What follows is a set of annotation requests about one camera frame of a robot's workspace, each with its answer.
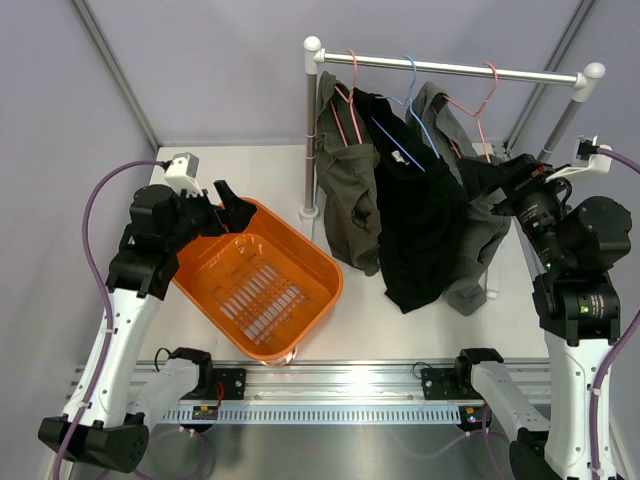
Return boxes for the black shorts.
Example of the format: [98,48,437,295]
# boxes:
[353,89,468,314]

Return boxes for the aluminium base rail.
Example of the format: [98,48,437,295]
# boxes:
[129,360,551,405]

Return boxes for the olive green shorts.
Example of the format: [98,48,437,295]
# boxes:
[315,72,381,276]

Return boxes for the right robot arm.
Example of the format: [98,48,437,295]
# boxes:
[452,154,633,479]

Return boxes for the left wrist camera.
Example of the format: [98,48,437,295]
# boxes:
[161,152,206,198]

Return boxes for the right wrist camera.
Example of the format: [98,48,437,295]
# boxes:
[546,136,612,183]

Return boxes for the pink wire hanger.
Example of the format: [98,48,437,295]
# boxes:
[330,49,363,147]
[435,61,500,165]

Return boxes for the white slotted cable duct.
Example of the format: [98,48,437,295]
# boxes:
[160,403,462,425]

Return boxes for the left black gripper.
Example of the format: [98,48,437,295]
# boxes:
[164,180,256,253]

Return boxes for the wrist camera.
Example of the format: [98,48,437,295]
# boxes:
[546,136,612,183]
[161,152,206,198]

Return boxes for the grey shorts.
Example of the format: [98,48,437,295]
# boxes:
[405,81,511,316]

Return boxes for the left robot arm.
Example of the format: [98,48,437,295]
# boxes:
[38,181,257,473]

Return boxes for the white metal clothes rack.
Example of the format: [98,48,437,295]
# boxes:
[298,35,607,300]

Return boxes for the blue wire hanger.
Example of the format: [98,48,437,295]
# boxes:
[369,54,445,173]

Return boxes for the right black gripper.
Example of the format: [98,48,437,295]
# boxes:
[458,153,577,271]

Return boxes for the orange plastic laundry basket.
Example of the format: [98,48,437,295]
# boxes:
[173,203,343,366]

